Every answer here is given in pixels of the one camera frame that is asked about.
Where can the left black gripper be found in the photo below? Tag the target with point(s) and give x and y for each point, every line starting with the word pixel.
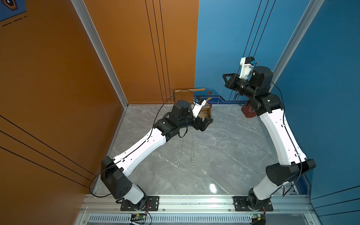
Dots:
pixel 203 125

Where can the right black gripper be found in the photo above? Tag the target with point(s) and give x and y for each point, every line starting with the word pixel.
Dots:
pixel 234 80

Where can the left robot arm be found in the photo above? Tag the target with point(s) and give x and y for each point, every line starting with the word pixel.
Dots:
pixel 114 171

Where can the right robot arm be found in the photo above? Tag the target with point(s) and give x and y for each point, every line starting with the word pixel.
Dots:
pixel 292 161

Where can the wooden jewelry display stand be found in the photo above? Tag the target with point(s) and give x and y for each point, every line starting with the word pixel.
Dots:
pixel 205 111

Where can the red corner block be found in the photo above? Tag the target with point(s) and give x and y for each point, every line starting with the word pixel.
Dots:
pixel 248 111

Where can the right green circuit board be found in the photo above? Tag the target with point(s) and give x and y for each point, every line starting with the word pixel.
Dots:
pixel 256 216

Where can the green circuit board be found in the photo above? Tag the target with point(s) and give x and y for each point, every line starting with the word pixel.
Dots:
pixel 256 216
pixel 138 217

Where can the left green circuit board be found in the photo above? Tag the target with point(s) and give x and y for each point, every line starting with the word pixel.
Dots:
pixel 138 217

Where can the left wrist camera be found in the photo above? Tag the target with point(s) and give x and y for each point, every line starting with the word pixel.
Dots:
pixel 198 103

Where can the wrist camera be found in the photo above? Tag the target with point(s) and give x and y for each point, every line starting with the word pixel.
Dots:
pixel 198 103
pixel 247 66

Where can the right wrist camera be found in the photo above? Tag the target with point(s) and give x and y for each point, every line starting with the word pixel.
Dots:
pixel 247 66

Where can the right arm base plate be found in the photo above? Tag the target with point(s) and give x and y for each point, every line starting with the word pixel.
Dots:
pixel 251 204

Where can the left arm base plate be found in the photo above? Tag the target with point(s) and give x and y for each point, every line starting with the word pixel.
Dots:
pixel 148 203

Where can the aluminium front rail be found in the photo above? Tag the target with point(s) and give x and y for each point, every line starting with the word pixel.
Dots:
pixel 292 204

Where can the right aluminium corner post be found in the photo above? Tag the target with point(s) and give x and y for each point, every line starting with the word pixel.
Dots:
pixel 296 37

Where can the aluminium corner post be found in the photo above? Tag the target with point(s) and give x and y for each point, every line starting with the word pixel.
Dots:
pixel 95 39
pixel 296 37

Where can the left aluminium corner post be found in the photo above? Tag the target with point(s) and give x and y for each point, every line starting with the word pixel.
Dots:
pixel 95 39

